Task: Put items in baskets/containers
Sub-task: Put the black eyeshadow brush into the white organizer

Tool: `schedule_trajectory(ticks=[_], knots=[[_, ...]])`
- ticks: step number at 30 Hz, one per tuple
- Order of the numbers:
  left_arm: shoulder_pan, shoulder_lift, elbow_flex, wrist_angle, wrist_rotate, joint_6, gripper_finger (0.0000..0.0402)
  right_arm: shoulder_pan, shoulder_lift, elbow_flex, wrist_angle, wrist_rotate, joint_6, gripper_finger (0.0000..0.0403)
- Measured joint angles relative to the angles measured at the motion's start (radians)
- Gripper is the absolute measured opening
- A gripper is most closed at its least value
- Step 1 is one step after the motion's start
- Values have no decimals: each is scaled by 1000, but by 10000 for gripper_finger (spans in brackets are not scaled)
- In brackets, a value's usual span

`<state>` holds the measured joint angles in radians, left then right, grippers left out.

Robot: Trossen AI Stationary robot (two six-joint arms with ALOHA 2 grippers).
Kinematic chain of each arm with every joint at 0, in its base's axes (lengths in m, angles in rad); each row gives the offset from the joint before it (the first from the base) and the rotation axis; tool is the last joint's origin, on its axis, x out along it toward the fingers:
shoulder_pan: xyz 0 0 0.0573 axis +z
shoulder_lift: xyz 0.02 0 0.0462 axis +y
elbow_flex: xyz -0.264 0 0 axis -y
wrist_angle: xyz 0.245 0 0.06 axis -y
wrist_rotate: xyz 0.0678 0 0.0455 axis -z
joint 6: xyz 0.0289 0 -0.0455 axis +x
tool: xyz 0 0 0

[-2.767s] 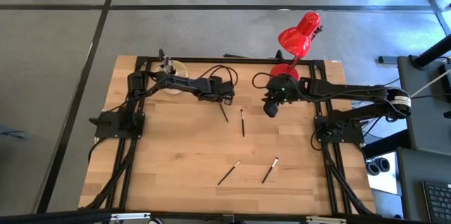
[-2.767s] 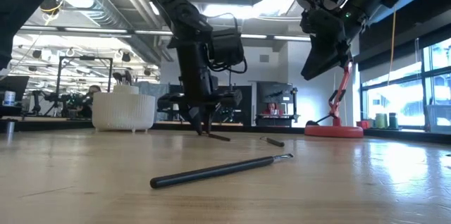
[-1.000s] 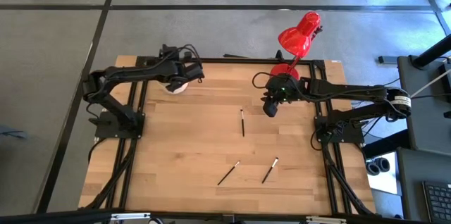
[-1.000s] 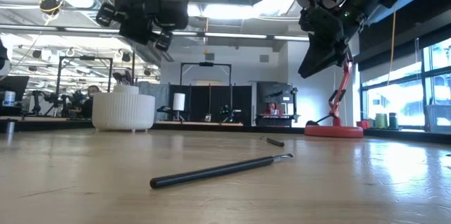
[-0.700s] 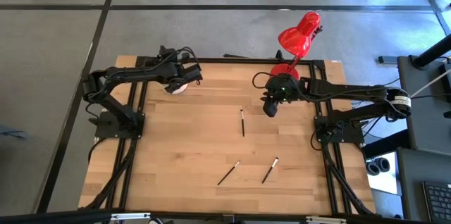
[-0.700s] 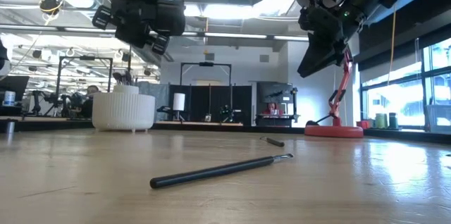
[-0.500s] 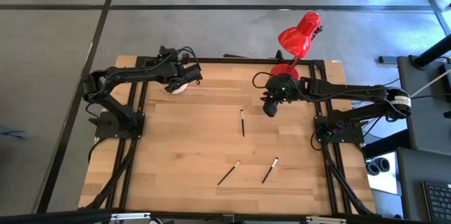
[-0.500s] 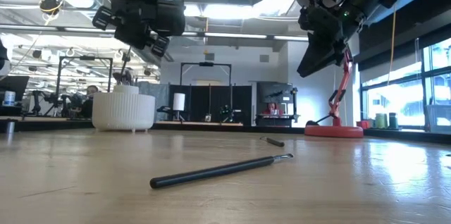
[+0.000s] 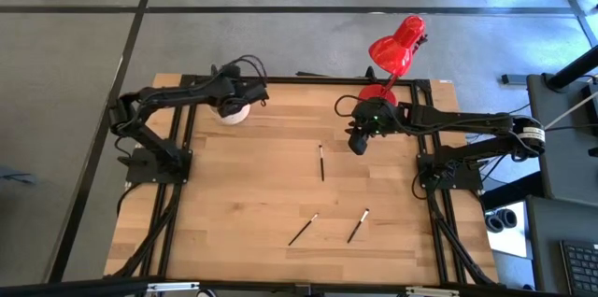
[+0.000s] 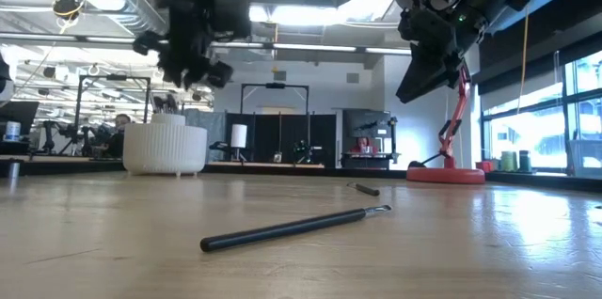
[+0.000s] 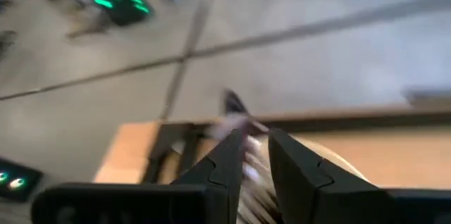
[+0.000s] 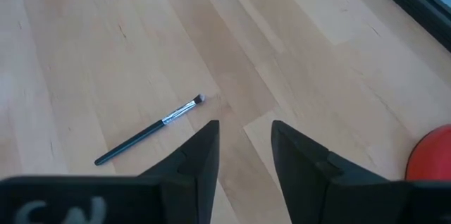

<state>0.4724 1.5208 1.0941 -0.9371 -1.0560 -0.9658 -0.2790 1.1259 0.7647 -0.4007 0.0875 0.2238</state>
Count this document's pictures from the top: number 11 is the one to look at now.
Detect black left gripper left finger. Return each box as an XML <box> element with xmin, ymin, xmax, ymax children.
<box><xmin>170</xmin><ymin>128</ymin><xmax>248</xmax><ymax>224</ymax></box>

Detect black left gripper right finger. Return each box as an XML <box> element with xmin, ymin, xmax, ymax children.
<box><xmin>268</xmin><ymin>128</ymin><xmax>385</xmax><ymax>224</ymax></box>

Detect black fan makeup brush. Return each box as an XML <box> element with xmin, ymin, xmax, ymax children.
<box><xmin>206</xmin><ymin>89</ymin><xmax>280</xmax><ymax>224</ymax></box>

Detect white ribbed round brush holder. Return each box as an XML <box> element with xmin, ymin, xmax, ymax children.
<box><xmin>246</xmin><ymin>135</ymin><xmax>370</xmax><ymax>224</ymax></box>

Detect wooden table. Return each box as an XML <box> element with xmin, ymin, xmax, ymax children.
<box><xmin>140</xmin><ymin>110</ymin><xmax>451</xmax><ymax>185</ymax></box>

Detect black machine green lights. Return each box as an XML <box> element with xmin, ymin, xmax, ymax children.
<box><xmin>92</xmin><ymin>0</ymin><xmax>153</xmax><ymax>27</ymax></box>

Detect black floor device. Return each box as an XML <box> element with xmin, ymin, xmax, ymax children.
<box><xmin>0</xmin><ymin>158</ymin><xmax>44</xmax><ymax>203</ymax></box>

